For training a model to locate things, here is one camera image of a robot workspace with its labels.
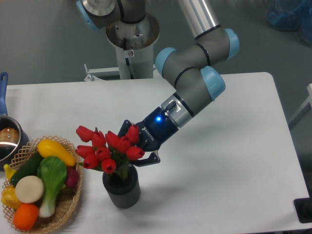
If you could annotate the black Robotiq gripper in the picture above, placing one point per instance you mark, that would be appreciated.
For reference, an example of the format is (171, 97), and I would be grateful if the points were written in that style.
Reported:
(154, 130)

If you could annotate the red tulip bouquet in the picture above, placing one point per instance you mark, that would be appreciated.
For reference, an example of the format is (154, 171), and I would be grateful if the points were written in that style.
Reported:
(109, 153)

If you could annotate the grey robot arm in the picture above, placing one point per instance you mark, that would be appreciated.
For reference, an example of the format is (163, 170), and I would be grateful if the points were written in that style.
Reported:
(189, 71)

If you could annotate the dark grey ribbed vase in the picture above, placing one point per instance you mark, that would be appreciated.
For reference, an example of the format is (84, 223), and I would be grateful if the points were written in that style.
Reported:
(123, 194)

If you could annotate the red radish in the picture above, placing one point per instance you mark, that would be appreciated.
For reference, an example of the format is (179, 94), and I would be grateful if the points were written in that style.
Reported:
(72, 177)

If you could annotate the green bok choy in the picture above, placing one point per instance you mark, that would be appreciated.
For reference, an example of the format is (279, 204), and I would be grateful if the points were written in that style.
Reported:
(53, 173)

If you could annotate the yellow squash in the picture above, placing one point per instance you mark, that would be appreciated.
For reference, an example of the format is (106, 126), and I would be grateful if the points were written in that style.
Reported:
(49, 147)

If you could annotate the woven wicker basket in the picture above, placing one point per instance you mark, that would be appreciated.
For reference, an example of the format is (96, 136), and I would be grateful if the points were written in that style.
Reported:
(66, 201)

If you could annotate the green cucumber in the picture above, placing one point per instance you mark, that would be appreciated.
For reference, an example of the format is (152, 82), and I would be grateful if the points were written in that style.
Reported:
(29, 168)

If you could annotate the cream round bun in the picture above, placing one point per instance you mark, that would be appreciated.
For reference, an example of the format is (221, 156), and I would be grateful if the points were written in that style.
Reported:
(29, 189)

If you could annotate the yellow banana tip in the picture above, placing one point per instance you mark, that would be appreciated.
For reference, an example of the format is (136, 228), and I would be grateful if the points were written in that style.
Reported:
(9, 172)

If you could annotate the orange fruit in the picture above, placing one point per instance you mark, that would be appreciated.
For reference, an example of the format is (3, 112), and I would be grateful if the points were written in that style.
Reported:
(26, 216)

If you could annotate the yellow bell pepper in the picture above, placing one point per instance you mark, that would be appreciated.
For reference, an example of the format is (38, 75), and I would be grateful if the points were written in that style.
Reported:
(9, 198)

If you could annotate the black device at edge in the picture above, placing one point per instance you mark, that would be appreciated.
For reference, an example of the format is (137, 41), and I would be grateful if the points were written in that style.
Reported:
(303, 207)

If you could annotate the blue plastic bag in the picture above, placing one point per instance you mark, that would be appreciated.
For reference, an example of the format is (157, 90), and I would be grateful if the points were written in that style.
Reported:
(291, 15)

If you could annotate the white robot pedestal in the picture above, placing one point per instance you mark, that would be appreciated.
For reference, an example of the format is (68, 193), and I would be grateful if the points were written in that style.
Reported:
(134, 46)

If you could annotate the blue handled saucepan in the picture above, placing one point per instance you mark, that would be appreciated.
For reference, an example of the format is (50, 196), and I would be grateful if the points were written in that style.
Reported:
(12, 136)

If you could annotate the white frame at right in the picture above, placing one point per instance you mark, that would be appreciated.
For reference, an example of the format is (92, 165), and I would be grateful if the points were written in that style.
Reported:
(302, 110)

